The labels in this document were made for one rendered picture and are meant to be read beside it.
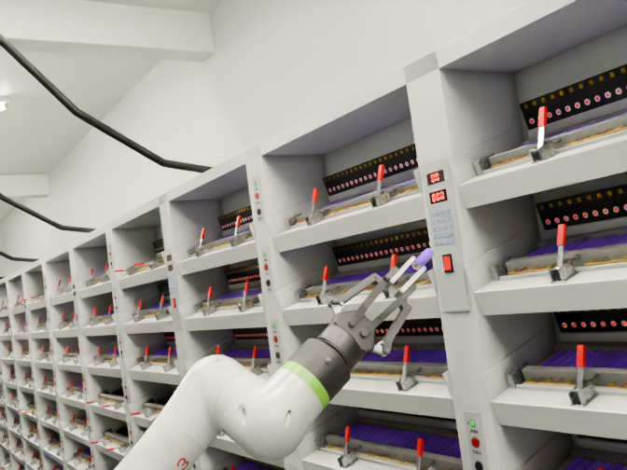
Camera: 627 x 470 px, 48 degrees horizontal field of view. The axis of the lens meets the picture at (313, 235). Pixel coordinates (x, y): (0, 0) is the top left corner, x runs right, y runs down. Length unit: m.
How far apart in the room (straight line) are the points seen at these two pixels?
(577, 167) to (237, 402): 0.62
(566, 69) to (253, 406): 0.83
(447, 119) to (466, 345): 0.41
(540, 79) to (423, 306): 0.49
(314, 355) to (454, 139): 0.49
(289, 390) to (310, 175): 0.99
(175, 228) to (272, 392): 1.51
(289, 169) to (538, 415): 0.99
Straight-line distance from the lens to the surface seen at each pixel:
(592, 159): 1.12
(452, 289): 1.32
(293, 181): 1.93
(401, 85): 1.42
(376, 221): 1.50
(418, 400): 1.47
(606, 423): 1.18
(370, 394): 1.59
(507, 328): 1.35
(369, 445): 1.76
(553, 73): 1.42
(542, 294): 1.20
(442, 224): 1.33
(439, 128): 1.33
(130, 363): 3.16
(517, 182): 1.21
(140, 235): 3.21
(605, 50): 1.36
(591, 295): 1.14
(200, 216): 2.55
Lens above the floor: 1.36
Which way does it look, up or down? 4 degrees up
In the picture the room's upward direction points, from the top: 8 degrees counter-clockwise
